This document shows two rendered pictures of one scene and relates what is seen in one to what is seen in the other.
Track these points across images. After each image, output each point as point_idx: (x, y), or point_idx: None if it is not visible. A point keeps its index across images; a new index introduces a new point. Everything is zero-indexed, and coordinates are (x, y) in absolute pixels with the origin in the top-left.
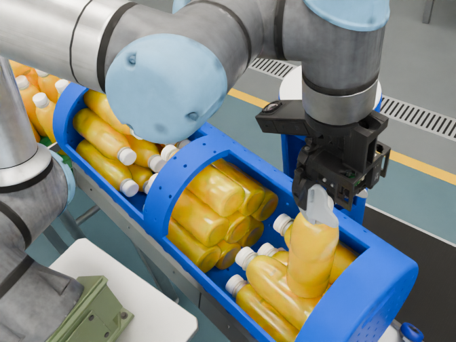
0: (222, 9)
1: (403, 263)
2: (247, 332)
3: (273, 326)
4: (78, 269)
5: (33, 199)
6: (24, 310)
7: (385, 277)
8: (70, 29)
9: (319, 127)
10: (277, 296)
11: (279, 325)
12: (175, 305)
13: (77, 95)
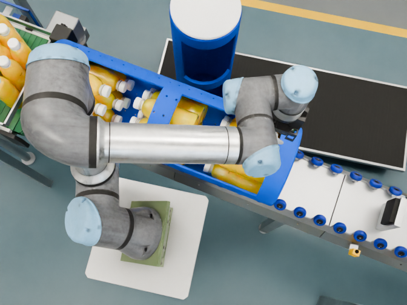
0: (265, 117)
1: (298, 134)
2: (214, 185)
3: (240, 182)
4: (124, 196)
5: (114, 179)
6: (145, 234)
7: (295, 146)
8: (226, 154)
9: (283, 121)
10: (240, 169)
11: (242, 181)
12: (191, 193)
13: None
